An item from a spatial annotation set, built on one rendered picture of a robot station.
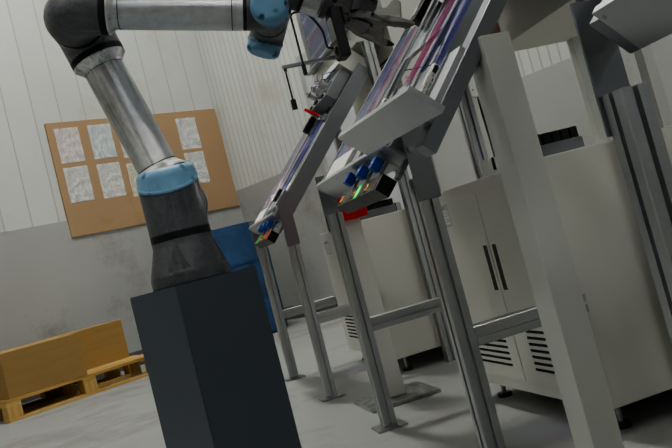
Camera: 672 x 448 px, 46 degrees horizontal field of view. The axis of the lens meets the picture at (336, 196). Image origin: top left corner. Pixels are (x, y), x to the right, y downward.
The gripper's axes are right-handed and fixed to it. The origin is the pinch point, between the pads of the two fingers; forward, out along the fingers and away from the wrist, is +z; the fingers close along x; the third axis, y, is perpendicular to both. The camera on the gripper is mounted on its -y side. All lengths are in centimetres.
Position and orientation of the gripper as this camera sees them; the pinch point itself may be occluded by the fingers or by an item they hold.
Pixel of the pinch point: (403, 38)
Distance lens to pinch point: 183.2
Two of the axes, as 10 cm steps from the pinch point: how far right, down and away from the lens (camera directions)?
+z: 9.4, 2.7, 2.0
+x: -2.4, 1.2, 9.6
